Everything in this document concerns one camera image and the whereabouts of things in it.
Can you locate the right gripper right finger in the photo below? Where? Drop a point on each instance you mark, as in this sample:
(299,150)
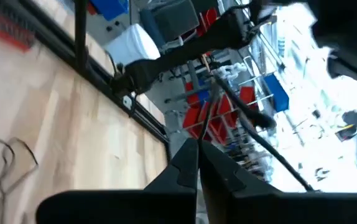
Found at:
(275,208)

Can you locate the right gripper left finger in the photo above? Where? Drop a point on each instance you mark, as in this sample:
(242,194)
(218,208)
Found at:
(135,208)

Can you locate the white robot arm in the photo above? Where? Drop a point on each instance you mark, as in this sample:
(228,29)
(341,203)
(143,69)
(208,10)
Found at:
(231,71)

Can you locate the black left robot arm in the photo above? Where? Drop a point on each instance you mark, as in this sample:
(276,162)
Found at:
(181,53)

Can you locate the blue storage bin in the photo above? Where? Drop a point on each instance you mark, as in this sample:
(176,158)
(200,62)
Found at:
(276,93)

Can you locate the red storage bin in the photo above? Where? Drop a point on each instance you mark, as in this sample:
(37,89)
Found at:
(247,97)
(226,109)
(191,118)

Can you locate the white cylindrical bin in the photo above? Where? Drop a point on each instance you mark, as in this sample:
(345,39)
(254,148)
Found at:
(133,45)

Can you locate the dark grey container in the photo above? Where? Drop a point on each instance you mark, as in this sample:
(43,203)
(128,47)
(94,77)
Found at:
(175,18)

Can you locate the red screw bit box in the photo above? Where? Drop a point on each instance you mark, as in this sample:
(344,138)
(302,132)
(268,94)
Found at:
(10,29)

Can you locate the black aluminium table frame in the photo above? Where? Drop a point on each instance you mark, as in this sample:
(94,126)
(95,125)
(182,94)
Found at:
(82,40)

